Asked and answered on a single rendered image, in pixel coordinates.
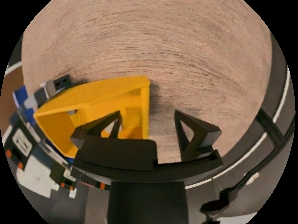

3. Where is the grey shelf rack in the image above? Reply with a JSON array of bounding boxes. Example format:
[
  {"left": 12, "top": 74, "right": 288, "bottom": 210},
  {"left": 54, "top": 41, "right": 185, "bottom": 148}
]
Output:
[{"left": 8, "top": 74, "right": 72, "bottom": 171}]

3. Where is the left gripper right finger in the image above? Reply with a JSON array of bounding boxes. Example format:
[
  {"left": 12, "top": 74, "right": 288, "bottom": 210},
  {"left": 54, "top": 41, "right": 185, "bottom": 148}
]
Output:
[{"left": 174, "top": 109, "right": 222, "bottom": 161}]

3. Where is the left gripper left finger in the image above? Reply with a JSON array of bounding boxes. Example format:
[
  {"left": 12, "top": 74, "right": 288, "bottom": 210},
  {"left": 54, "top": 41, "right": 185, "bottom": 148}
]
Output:
[{"left": 74, "top": 110, "right": 121, "bottom": 138}]

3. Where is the yellow bin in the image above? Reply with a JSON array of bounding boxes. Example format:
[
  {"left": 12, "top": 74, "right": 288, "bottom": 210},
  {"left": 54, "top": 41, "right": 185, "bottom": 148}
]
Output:
[{"left": 34, "top": 76, "right": 149, "bottom": 158}]

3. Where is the grey metal disc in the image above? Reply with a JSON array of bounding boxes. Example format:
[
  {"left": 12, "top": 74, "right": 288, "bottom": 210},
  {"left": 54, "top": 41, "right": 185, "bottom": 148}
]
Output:
[{"left": 66, "top": 109, "right": 78, "bottom": 115}]

